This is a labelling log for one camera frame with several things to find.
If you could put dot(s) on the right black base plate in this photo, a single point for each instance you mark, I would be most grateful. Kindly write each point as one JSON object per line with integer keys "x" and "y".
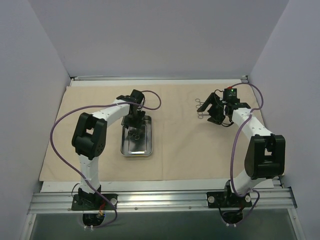
{"x": 221, "y": 199}

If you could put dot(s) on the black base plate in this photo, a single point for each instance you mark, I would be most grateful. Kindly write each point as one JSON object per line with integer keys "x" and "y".
{"x": 221, "y": 199}
{"x": 89, "y": 202}

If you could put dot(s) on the steel surgical scissors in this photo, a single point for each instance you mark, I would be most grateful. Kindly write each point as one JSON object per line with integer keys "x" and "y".
{"x": 134, "y": 134}

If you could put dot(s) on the steel instrument tray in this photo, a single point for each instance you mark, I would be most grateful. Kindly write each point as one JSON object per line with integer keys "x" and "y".
{"x": 140, "y": 147}

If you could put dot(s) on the beige cloth wrap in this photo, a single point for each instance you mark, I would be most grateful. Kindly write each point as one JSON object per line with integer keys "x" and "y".
{"x": 184, "y": 147}

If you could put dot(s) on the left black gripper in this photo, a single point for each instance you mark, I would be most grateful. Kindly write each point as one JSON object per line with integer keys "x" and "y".
{"x": 134, "y": 119}

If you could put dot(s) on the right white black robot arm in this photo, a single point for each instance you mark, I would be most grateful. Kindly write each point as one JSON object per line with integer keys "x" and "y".
{"x": 265, "y": 156}

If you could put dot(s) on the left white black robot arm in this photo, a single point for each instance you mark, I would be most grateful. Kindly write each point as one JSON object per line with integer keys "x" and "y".
{"x": 90, "y": 135}

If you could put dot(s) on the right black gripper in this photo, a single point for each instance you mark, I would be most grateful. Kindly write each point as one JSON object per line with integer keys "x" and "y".
{"x": 215, "y": 109}

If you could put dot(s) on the aluminium front rail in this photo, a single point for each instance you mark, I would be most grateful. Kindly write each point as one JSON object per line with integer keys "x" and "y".
{"x": 158, "y": 201}

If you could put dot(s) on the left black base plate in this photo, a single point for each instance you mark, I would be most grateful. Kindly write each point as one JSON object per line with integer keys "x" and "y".
{"x": 89, "y": 202}

